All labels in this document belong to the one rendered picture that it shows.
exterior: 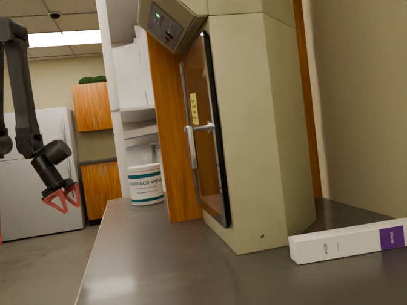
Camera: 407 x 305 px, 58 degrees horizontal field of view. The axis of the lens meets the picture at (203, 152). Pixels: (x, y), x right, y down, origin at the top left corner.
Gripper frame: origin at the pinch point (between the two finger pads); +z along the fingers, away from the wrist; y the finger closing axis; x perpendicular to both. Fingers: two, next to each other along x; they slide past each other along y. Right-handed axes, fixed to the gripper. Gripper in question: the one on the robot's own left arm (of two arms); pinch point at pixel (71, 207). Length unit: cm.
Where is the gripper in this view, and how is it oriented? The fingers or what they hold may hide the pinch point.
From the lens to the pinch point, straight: 130.9
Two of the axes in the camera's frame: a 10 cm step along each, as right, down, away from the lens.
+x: -8.3, 5.5, 1.0
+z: 5.6, 8.3, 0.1
